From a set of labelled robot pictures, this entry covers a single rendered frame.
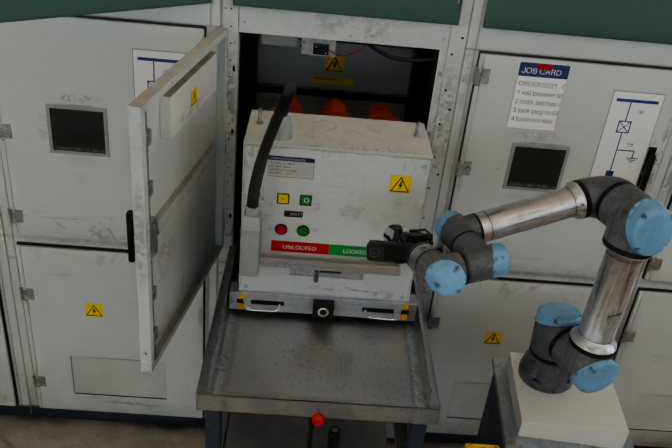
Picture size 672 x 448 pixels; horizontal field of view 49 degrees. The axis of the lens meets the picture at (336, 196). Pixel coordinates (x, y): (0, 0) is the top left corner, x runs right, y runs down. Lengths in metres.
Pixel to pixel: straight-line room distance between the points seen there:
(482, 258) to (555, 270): 0.98
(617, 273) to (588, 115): 0.64
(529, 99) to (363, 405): 1.00
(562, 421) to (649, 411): 1.07
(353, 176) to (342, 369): 0.52
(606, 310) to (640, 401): 1.22
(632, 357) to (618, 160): 0.82
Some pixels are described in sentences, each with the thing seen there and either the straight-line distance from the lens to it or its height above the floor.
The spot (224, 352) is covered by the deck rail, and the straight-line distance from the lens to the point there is 2.03.
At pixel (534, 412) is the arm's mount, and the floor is 0.81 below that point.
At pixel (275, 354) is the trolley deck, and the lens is 2.04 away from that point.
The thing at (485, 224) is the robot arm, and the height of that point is 1.35.
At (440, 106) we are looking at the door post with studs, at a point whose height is 1.40.
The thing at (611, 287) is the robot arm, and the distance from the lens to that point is 1.86.
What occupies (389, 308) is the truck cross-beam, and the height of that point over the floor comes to 0.91.
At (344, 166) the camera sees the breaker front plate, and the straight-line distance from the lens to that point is 1.90.
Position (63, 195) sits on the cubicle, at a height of 1.00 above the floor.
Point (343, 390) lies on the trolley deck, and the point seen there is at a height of 0.85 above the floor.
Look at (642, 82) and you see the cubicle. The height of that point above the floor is 1.53.
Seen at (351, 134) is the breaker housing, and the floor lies 1.39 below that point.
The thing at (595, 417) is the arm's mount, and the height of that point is 0.81.
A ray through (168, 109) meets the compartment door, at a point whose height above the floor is 1.51.
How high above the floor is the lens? 2.20
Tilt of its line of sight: 29 degrees down
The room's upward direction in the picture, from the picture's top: 6 degrees clockwise
